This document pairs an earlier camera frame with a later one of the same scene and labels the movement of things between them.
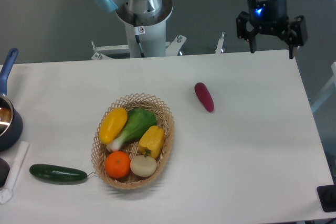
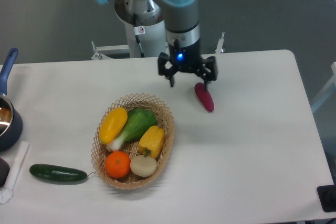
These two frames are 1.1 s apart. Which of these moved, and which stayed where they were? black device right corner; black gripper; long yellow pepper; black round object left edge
Moved: black gripper
Stayed: long yellow pepper; black device right corner; black round object left edge
